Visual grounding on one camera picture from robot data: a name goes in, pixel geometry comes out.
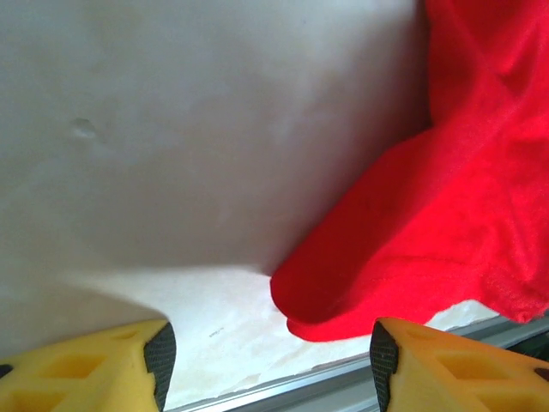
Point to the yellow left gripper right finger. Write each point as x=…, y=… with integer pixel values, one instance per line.
x=463, y=373

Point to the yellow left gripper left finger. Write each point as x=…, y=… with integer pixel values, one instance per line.
x=86, y=373

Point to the red t-shirt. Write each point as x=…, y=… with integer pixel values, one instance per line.
x=429, y=214

